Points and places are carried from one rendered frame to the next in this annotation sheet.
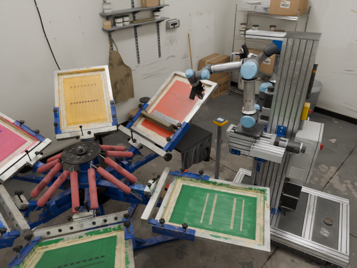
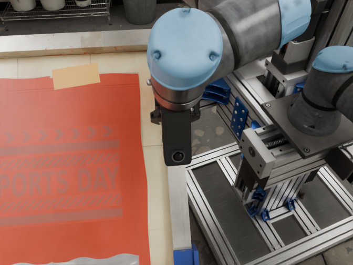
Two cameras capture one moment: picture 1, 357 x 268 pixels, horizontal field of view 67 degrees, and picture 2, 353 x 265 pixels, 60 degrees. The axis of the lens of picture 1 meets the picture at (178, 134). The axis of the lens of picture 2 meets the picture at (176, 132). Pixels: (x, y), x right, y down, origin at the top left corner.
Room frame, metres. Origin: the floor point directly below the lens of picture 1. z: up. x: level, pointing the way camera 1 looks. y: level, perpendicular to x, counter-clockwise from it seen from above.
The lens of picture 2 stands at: (1.99, 0.11, 1.93)
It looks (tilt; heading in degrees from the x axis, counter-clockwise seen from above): 50 degrees down; 309
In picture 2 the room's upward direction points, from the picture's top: straight up
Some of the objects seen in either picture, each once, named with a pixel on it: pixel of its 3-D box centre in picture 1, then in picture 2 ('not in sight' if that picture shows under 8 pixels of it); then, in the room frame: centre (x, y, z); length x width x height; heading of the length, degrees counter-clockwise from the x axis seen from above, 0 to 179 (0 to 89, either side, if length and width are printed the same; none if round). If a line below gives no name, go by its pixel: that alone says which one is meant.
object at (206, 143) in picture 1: (194, 153); not in sight; (2.34, -0.17, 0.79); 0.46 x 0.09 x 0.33; 134
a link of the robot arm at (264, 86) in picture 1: (265, 90); not in sight; (2.50, -0.89, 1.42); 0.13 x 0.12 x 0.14; 125
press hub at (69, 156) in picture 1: (96, 208); not in sight; (1.70, 0.76, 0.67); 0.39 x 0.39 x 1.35
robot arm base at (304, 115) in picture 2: (250, 123); (318, 105); (2.06, -0.64, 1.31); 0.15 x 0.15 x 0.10
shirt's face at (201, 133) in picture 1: (183, 134); not in sight; (2.47, -0.05, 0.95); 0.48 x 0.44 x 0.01; 134
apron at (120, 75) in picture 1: (117, 71); not in sight; (4.22, 0.95, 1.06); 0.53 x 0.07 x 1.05; 134
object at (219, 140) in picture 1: (218, 153); not in sight; (2.74, -0.49, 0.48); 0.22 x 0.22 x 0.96; 44
